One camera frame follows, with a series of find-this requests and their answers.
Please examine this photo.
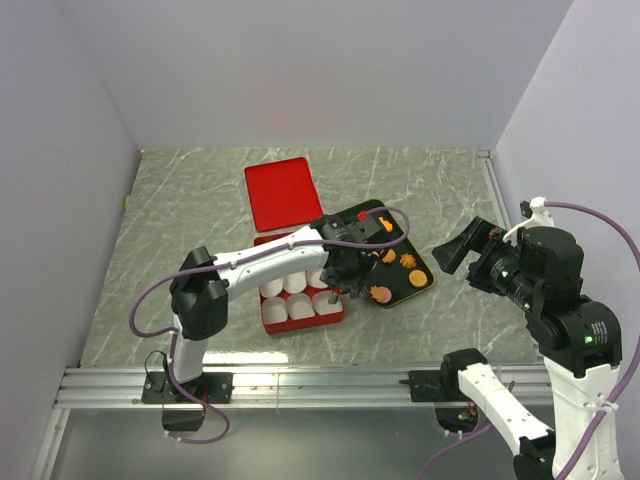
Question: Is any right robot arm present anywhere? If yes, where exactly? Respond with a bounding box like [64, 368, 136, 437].
[432, 217, 623, 479]

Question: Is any flower cookie front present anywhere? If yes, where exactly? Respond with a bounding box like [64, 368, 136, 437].
[369, 286, 387, 303]

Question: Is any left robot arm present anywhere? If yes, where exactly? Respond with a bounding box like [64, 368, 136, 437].
[163, 220, 384, 403]

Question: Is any small flower cookie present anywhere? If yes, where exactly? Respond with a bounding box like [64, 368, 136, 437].
[381, 249, 396, 264]

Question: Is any pink round cookie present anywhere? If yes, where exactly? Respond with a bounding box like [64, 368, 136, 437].
[381, 287, 392, 304]

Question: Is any round orange cookie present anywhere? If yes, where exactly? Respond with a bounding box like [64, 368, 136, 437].
[408, 269, 428, 289]

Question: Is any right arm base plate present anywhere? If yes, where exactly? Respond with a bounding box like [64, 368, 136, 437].
[398, 370, 467, 403]

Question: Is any paper cup middle left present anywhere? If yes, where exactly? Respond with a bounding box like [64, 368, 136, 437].
[259, 278, 284, 298]

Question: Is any paper cup front middle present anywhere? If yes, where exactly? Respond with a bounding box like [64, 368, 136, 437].
[286, 292, 316, 320]

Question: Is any purple cable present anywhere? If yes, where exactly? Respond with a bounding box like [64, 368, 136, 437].
[128, 205, 412, 444]
[417, 199, 640, 480]

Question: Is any paper cup front right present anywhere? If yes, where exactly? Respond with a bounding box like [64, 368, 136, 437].
[312, 290, 343, 315]

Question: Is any paper cup centre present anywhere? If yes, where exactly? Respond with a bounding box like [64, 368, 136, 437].
[283, 271, 307, 295]

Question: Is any fish shaped cookie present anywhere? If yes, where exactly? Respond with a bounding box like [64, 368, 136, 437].
[378, 217, 394, 233]

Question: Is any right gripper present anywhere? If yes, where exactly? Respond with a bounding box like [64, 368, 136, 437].
[430, 212, 539, 306]

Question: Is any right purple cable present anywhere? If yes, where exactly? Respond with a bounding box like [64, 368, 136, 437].
[417, 199, 640, 480]

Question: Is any black tray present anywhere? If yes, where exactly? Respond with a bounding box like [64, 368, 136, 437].
[337, 199, 435, 308]

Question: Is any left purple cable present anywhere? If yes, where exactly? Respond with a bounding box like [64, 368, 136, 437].
[128, 205, 412, 444]

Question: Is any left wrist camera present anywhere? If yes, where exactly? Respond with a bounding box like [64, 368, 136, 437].
[346, 212, 386, 244]

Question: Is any aluminium rail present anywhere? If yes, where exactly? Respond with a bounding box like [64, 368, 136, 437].
[53, 364, 551, 411]

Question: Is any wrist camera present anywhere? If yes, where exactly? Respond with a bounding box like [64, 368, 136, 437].
[346, 212, 386, 244]
[503, 197, 555, 245]

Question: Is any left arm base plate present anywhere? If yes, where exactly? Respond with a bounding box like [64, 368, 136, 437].
[141, 371, 233, 404]

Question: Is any red tin lid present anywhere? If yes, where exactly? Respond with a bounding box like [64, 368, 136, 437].
[244, 157, 323, 233]

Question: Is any swirl star cookie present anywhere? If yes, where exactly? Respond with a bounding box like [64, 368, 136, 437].
[399, 253, 417, 269]

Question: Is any red tin box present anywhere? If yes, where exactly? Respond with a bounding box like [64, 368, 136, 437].
[253, 227, 347, 337]

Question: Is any paper cup front left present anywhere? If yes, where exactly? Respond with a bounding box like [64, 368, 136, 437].
[261, 296, 289, 325]

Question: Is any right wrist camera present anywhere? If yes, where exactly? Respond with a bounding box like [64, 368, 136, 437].
[503, 197, 555, 245]

